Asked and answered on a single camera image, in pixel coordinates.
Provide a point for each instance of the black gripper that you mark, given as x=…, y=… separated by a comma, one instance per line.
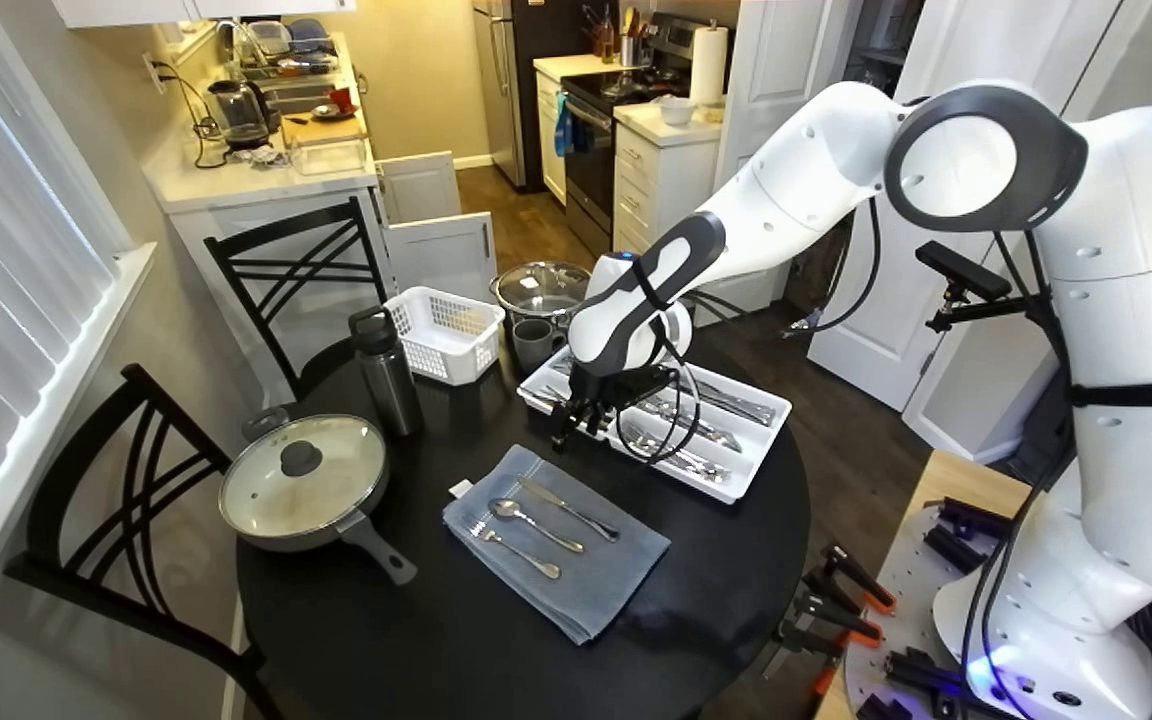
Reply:
x=601, y=398

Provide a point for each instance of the steel table knife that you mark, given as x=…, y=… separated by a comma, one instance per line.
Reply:
x=570, y=508

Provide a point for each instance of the steel spoon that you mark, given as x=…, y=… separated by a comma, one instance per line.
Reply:
x=507, y=508

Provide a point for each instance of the steel fork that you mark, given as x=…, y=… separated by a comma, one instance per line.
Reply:
x=516, y=555

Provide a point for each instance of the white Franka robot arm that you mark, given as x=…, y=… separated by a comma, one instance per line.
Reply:
x=1137, y=266

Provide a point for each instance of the blue folded towel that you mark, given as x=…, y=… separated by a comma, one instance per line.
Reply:
x=601, y=586

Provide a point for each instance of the white plastic cutlery holder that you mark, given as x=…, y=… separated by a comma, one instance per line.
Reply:
x=737, y=483

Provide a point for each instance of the white paper towel roll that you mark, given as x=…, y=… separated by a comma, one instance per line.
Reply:
x=704, y=67

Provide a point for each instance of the dark grey mug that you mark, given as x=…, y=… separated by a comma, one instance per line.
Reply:
x=532, y=345

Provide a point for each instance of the steel pot with glass lid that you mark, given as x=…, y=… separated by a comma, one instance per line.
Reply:
x=536, y=290

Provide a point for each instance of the white plastic basket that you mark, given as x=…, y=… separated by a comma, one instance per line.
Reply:
x=441, y=335

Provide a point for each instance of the black water bottle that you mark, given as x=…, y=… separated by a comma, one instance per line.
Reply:
x=386, y=375

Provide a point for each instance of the white cabinet door panel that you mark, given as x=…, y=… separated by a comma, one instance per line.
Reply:
x=441, y=257
x=419, y=187

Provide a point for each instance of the white kitchen drawer cabinet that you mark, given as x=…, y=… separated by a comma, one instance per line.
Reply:
x=659, y=174

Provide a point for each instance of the grey frying pan with lid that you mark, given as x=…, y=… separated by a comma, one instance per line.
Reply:
x=302, y=483

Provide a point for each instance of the black steel kitchen stove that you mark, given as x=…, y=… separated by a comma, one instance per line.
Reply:
x=590, y=147

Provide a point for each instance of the black orange bar clamp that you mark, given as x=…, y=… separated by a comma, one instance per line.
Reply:
x=857, y=573
x=830, y=627

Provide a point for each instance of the white panel door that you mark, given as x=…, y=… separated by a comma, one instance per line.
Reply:
x=897, y=367
x=779, y=67

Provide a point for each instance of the black wooden dining chair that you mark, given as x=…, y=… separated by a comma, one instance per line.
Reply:
x=133, y=382
x=289, y=228

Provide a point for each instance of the steel refrigerator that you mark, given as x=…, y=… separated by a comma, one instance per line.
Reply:
x=523, y=83

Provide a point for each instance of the blue black clamp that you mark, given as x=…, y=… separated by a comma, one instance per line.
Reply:
x=971, y=525

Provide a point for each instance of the white kitchen counter cabinet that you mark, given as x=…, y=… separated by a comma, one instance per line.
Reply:
x=256, y=181

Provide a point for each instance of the black coffee maker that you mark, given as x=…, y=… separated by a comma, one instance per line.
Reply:
x=240, y=114

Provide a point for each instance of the white vertical window blinds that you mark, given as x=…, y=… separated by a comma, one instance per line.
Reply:
x=0, y=266

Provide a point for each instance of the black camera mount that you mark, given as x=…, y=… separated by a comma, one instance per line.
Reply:
x=971, y=281

